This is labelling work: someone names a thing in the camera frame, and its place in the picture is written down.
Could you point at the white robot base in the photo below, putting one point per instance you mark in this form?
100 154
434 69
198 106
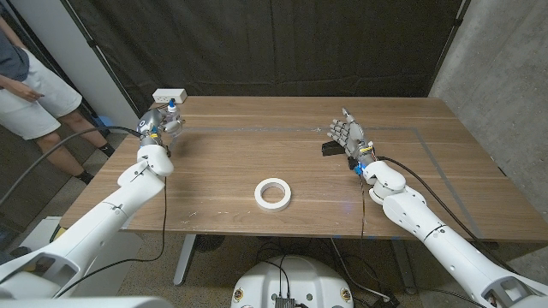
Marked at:
295 278

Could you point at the black backdrop stand pole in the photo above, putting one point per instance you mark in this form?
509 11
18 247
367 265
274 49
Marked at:
447 47
103 60

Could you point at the black stapler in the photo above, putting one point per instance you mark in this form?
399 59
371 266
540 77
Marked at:
330 149

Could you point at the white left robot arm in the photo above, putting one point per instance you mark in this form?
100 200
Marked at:
111 214

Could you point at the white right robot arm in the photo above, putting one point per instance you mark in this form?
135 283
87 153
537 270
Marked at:
428 222

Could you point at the yellow black floor pad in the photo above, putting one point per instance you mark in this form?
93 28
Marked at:
60 233

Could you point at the person in white shorts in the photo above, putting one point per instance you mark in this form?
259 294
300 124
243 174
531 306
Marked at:
34 102

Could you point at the white table leg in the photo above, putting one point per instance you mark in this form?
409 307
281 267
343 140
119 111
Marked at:
185 256

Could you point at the white power strip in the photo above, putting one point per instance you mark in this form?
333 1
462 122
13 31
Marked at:
169 95

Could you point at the white robot chest shell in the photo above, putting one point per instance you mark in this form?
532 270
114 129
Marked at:
85 303

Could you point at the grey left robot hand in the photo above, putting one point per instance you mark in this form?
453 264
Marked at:
152 126

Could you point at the black round floor stand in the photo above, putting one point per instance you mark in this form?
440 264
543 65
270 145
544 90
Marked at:
212 243

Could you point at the grey table leg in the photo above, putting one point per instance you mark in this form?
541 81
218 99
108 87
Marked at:
404 265

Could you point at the clear glue bottle blue cap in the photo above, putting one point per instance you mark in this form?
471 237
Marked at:
172 110

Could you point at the white tape roll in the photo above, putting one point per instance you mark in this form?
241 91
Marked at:
272 207

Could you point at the black backdrop curtain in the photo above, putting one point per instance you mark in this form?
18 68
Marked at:
278 43

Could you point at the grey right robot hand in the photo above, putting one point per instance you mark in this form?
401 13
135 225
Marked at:
353 137

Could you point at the black power adapter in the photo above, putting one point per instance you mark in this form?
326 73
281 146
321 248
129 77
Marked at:
385 301

